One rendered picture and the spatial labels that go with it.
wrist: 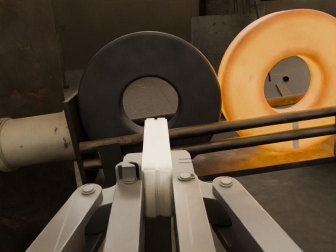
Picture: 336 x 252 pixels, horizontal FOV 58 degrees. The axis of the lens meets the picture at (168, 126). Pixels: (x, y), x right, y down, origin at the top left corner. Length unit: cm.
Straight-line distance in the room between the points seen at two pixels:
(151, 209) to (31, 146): 21
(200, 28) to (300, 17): 242
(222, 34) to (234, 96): 235
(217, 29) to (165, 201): 254
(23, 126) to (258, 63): 25
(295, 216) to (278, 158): 111
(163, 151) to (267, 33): 20
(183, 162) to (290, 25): 21
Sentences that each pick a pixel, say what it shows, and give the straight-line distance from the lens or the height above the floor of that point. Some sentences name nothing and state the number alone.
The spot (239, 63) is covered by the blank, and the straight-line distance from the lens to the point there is 33.
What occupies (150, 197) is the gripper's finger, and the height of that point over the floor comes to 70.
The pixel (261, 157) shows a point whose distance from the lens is 36.
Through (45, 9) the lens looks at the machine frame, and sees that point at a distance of 52.
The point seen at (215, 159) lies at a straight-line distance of 36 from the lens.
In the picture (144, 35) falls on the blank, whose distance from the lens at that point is 31.
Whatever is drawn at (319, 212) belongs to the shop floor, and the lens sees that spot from 153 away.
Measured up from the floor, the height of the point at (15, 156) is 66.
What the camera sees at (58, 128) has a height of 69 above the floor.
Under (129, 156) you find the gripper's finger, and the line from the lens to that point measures 18.
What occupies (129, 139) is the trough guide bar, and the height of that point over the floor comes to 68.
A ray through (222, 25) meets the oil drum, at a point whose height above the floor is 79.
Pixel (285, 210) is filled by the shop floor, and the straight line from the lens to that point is 149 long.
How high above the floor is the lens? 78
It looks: 18 degrees down
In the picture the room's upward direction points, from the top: 2 degrees counter-clockwise
